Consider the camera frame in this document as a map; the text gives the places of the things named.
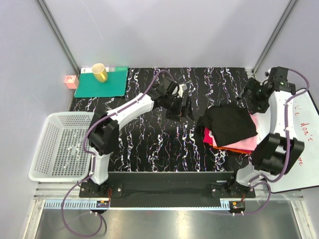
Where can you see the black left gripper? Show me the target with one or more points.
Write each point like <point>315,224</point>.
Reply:
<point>181,111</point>

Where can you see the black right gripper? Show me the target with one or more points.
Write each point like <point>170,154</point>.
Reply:
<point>252,84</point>

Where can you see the black printed t-shirt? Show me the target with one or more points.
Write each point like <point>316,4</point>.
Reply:
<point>228,123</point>

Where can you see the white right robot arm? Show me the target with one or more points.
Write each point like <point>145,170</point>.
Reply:
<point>276,154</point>

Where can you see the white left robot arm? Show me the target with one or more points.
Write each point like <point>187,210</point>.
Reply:
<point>105,127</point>

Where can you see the black marbled table mat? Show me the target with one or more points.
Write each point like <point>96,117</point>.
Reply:
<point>154,143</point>

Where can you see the magenta folded t-shirt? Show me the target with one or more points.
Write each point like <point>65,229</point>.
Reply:
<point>209,138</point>

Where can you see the light pink folded t-shirt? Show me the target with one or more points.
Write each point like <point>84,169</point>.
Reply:
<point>248,144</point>

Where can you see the white dry-erase board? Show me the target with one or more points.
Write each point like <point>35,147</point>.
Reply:
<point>305,171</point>

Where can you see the orange folded t-shirt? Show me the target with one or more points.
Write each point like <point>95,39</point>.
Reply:
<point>230,149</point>

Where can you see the yellow paper cup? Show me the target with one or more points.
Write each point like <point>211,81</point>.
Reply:
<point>99,72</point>

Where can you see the teal book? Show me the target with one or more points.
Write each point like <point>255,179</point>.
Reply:
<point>90,87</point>

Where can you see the pink cube block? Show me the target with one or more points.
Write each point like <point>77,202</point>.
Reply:
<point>71,82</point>

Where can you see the white plastic laundry basket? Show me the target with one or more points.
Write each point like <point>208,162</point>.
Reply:
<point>59,155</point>

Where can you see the white slotted cable duct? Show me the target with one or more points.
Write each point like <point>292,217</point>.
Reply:
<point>77,204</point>

